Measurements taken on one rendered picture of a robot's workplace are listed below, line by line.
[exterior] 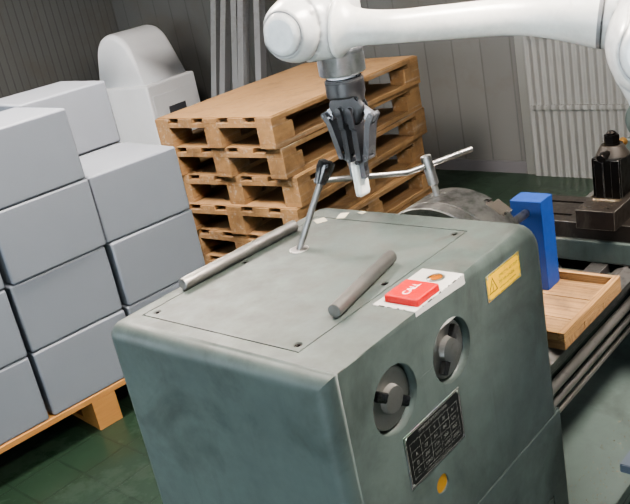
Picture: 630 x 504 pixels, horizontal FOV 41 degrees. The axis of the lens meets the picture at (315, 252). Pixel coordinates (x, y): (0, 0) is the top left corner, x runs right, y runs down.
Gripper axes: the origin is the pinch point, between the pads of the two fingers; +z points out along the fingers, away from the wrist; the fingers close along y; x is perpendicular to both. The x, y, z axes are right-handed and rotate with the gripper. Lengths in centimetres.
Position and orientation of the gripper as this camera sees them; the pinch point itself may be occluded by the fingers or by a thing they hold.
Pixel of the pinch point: (360, 177)
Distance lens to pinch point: 166.8
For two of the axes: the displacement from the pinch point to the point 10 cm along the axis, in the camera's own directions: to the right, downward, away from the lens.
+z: 1.8, 9.2, 3.6
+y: -7.5, -1.1, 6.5
